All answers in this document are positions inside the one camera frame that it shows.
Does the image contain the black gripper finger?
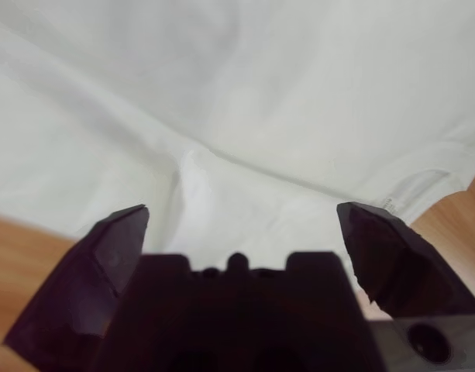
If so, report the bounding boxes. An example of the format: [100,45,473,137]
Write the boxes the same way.
[336,201,475,322]
[2,204,150,372]

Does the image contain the white Unitree t-shirt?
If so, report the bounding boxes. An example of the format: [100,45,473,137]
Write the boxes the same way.
[0,0,475,280]

